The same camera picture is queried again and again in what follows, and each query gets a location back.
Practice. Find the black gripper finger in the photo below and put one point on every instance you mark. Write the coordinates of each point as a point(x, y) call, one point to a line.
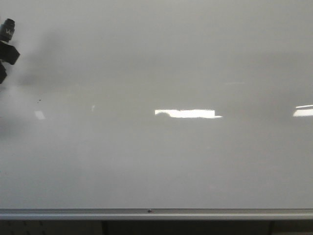
point(8, 53)
point(3, 73)

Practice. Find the white whiteboard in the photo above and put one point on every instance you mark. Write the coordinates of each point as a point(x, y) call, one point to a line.
point(128, 104)

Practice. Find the aluminium whiteboard tray rail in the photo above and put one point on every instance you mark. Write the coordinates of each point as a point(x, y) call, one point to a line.
point(156, 214)

